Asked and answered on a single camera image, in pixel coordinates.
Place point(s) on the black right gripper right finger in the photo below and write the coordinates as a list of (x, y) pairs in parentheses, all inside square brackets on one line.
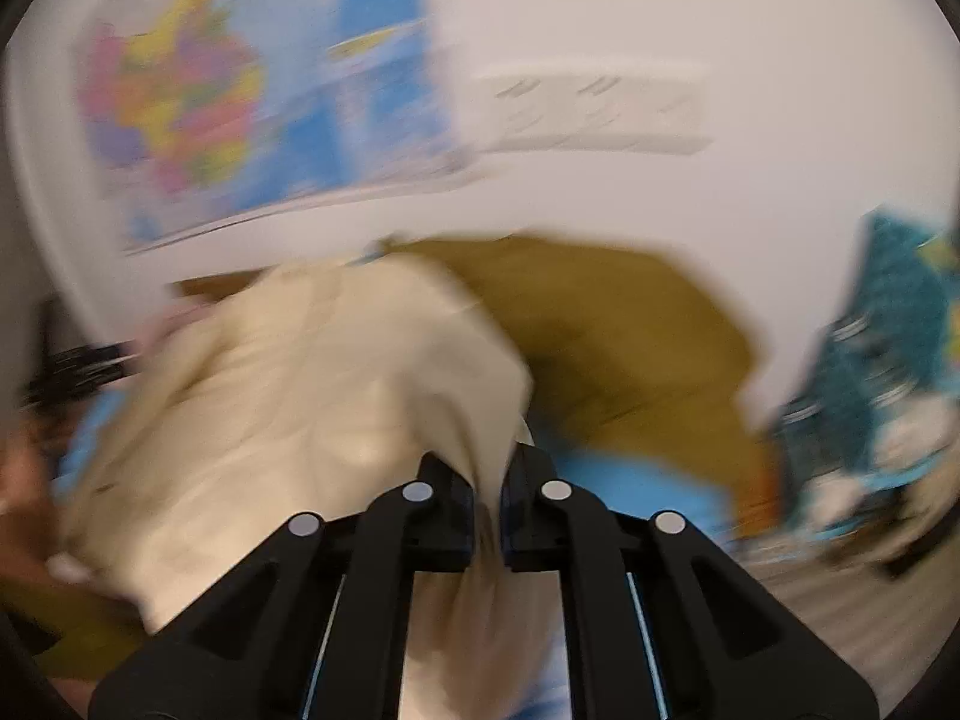
[(659, 621)]

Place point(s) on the olive brown garment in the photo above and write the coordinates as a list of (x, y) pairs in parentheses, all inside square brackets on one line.
[(628, 356)]

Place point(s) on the pink pillow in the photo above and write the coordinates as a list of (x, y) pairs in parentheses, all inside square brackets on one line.
[(177, 315)]

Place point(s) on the brown wooden headboard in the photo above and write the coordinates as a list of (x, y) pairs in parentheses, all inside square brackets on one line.
[(216, 288)]

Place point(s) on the white wall socket panel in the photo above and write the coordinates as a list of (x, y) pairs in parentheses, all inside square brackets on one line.
[(616, 105)]

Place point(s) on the blue bed sheet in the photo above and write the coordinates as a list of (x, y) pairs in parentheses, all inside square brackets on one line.
[(633, 486)]

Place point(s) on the teal plastic basket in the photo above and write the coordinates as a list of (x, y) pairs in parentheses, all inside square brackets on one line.
[(879, 408)]

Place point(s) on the cream beige garment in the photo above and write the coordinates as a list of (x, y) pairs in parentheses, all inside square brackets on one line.
[(317, 389)]

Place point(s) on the colourful wall map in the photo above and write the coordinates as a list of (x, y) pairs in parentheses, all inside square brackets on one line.
[(198, 112)]

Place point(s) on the left hand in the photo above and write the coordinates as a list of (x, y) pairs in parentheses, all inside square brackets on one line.
[(29, 515)]

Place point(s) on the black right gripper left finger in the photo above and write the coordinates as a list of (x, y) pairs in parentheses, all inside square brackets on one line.
[(312, 623)]

